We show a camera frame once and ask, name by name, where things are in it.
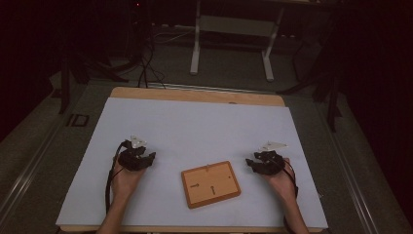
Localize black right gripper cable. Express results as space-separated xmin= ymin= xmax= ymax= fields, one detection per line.
xmin=282 ymin=158 xmax=300 ymax=234

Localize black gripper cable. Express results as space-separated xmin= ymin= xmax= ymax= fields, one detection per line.
xmin=282 ymin=158 xmax=300 ymax=234
xmin=104 ymin=140 xmax=129 ymax=216

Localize black floor cables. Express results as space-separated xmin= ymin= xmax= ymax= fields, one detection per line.
xmin=135 ymin=28 xmax=168 ymax=90

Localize wooden tray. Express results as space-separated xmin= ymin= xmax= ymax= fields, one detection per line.
xmin=180 ymin=160 xmax=243 ymax=210

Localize person's left hand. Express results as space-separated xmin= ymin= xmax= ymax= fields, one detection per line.
xmin=111 ymin=155 xmax=148 ymax=205

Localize person's right hand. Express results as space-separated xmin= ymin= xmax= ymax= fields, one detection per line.
xmin=262 ymin=157 xmax=298 ymax=204

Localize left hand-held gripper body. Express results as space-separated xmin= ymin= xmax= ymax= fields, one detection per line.
xmin=118 ymin=135 xmax=149 ymax=172

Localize black stand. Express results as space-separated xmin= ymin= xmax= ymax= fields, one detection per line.
xmin=57 ymin=32 xmax=131 ymax=115
xmin=278 ymin=32 xmax=344 ymax=134

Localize white metal table frame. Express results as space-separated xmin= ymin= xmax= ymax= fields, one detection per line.
xmin=189 ymin=0 xmax=286 ymax=83

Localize metal floor rail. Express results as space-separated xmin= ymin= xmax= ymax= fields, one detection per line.
xmin=145 ymin=82 xmax=279 ymax=96

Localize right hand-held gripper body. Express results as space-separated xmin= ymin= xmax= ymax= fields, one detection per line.
xmin=256 ymin=140 xmax=288 ymax=176

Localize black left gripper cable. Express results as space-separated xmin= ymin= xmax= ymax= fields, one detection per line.
xmin=104 ymin=140 xmax=129 ymax=216

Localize white table mat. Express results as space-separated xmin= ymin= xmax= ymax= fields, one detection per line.
xmin=55 ymin=97 xmax=329 ymax=230

